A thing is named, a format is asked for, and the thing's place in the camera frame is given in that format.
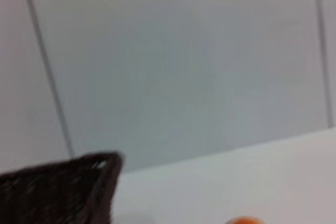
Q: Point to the black woven rectangular basket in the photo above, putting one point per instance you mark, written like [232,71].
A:
[60,190]

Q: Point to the cream bun with orange spot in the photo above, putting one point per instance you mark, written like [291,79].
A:
[245,220]

